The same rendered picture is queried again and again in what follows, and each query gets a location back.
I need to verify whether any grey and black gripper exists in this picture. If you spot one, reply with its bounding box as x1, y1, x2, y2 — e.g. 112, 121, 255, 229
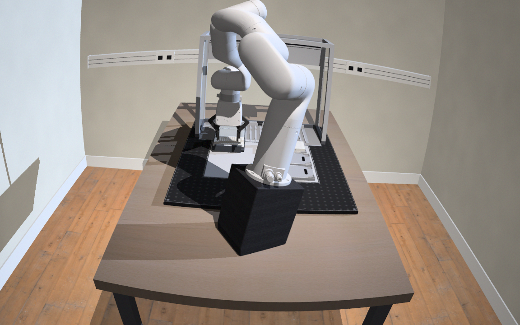
208, 99, 249, 141

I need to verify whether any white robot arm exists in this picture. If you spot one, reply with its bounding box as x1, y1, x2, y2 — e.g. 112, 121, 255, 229
210, 0, 315, 186

